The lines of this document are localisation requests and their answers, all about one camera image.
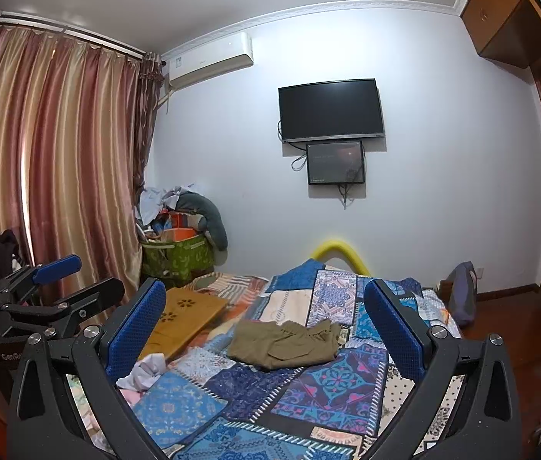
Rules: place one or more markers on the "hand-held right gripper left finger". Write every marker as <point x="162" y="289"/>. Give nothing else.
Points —
<point x="141" y="330"/>

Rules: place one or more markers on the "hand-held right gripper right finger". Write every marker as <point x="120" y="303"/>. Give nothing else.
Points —
<point x="395" y="330"/>

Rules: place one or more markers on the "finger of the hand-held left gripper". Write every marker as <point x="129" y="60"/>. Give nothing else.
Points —
<point x="102" y="292"/>
<point x="57" y="268"/>

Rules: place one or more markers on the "khaki pants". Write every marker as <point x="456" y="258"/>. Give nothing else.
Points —
<point x="280" y="345"/>

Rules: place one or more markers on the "crumpled white cloth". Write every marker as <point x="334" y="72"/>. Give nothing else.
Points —
<point x="143" y="373"/>

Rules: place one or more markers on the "wooden lap tray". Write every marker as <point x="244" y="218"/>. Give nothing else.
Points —
<point x="189" y="316"/>

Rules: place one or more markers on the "dark cloth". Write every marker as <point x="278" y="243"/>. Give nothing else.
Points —
<point x="2" y="247"/>

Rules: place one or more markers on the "grey blue backpack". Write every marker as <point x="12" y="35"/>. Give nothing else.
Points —
<point x="462" y="292"/>

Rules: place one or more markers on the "green storage bag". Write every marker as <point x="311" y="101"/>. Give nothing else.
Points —
<point x="179" y="258"/>

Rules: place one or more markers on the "orange box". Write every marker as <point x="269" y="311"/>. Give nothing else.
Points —
<point x="179" y="235"/>

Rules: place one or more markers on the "yellow foam tube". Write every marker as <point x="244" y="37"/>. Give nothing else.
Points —
<point x="342" y="247"/>

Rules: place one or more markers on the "pile of clothes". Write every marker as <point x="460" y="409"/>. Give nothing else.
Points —
<point x="153" y="203"/>

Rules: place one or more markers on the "grey plush pillow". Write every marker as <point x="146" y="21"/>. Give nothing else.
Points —
<point x="215" y="230"/>

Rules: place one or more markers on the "patchwork blanket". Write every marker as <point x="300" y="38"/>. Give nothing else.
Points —
<point x="251" y="412"/>

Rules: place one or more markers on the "striped pink curtain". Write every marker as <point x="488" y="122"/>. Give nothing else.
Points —
<point x="59" y="129"/>

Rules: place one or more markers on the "white air conditioner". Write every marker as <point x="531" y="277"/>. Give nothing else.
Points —
<point x="208" y="60"/>

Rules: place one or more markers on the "small wall monitor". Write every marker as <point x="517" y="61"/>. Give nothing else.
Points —
<point x="335" y="163"/>

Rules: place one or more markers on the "black wall television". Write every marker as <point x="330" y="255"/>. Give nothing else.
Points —
<point x="330" y="108"/>

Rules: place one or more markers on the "wooden wall cabinet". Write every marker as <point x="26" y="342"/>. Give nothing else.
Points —
<point x="496" y="14"/>

